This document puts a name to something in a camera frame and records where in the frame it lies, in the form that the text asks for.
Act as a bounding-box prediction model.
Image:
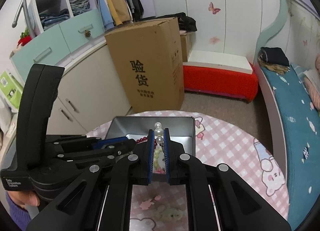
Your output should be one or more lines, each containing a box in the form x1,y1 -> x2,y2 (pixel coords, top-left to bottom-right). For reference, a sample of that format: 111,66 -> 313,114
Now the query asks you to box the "pearl bead string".
153,121 -> 166,152

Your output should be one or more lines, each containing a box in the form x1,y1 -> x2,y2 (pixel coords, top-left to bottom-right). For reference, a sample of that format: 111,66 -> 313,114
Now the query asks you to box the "pale yellow bead bracelet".
152,146 -> 166,174

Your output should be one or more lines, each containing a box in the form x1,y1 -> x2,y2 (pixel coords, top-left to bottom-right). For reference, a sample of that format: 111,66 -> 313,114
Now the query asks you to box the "silver metal tin box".
105,115 -> 196,182

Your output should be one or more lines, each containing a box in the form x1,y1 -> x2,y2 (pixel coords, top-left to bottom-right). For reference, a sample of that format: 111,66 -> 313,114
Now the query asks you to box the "person's left hand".
7,190 -> 40,209

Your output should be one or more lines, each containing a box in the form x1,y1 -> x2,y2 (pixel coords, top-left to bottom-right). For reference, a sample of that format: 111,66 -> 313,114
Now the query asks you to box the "beige lower cabinet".
47,41 -> 131,134

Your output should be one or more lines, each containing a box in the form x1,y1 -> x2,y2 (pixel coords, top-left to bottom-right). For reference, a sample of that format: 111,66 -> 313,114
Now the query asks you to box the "green paper bag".
1,70 -> 23,113

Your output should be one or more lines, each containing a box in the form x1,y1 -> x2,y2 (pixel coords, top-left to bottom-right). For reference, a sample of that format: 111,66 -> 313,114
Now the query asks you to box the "large cardboard box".
105,18 -> 184,113

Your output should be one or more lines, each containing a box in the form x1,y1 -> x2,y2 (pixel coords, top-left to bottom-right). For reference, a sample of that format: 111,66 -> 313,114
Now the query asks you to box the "teal patterned bed mattress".
261,68 -> 319,230

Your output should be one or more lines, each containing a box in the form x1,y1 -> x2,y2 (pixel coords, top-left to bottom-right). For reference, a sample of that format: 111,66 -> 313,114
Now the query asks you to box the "red bench with white top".
183,50 -> 258,103

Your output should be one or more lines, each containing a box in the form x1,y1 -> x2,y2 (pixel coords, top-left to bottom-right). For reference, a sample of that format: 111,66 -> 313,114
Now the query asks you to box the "red strawberry plush toy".
17,28 -> 31,47

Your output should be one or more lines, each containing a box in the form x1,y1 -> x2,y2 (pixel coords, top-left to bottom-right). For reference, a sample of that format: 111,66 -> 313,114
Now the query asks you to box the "lilac staircase shelf unit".
11,0 -> 155,81

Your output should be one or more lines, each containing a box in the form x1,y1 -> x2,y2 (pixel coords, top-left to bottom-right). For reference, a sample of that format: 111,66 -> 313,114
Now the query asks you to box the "small cardboard box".
180,33 -> 193,62

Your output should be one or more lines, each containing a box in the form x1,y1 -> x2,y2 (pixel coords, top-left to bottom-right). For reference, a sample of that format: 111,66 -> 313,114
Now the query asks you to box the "hanging clothes row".
95,0 -> 144,31

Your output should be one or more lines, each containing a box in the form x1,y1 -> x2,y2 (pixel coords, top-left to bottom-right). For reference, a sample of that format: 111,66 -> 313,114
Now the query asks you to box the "pink and green quilt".
302,53 -> 320,112

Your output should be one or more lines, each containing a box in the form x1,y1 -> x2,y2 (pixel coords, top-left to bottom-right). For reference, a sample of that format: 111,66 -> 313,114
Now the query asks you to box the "black clothes heap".
157,12 -> 197,32

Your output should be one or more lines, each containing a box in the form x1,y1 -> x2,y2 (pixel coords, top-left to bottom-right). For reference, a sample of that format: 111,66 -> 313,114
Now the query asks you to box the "folded dark clothes pile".
258,47 -> 290,75

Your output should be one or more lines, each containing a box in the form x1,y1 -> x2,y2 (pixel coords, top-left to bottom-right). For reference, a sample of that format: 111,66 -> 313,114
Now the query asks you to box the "grey metal handrail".
11,0 -> 31,28

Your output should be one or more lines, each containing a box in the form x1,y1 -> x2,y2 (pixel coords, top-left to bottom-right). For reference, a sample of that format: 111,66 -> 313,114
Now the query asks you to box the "white wardrobe with butterflies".
153,0 -> 280,61

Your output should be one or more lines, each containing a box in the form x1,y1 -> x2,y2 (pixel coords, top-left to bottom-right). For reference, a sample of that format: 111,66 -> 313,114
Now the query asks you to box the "teal bunk bed frame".
253,0 -> 320,67

